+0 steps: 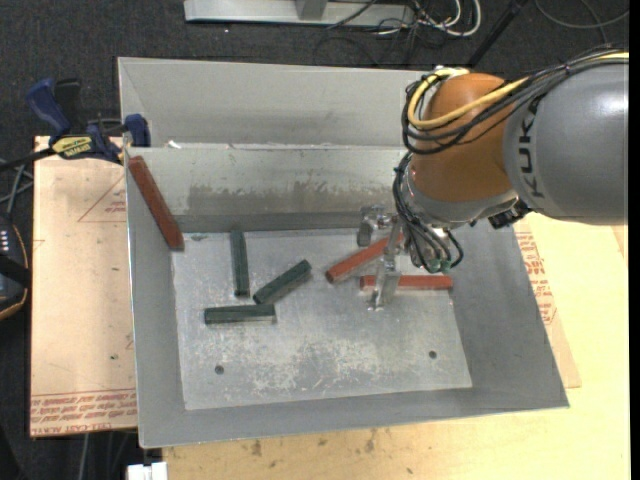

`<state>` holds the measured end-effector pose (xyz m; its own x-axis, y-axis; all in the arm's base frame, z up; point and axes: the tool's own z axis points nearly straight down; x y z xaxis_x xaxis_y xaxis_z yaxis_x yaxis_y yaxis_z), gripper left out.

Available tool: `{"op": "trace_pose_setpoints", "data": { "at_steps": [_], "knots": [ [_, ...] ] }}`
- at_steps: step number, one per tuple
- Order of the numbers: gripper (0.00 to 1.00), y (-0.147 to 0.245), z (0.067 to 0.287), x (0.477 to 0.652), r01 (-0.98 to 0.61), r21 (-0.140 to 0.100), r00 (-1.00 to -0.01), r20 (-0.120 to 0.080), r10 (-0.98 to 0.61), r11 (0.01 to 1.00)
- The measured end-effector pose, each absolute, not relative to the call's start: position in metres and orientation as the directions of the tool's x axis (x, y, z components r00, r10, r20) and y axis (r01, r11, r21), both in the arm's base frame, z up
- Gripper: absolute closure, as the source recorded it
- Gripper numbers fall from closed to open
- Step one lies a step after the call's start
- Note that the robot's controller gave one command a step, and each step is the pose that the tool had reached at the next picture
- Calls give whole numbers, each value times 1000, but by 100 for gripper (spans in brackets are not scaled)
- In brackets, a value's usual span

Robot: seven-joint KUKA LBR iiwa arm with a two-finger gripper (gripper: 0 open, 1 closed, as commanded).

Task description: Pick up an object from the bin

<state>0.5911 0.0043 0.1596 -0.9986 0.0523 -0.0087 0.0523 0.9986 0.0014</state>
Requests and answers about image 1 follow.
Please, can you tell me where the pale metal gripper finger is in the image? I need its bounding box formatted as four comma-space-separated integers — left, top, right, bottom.
384, 269, 402, 305
368, 269, 389, 314

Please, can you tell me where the red-brown flat block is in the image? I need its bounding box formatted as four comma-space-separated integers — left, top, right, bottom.
324, 234, 406, 285
358, 274, 455, 293
127, 155, 186, 252

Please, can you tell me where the dark green flat block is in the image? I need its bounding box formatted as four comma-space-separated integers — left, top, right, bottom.
203, 303, 278, 327
252, 259, 314, 306
229, 229, 251, 299

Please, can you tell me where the grey metal bin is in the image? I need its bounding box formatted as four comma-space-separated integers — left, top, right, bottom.
117, 56, 571, 450

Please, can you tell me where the black cylinder on white bracket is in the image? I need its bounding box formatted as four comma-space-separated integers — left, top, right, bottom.
487, 199, 532, 230

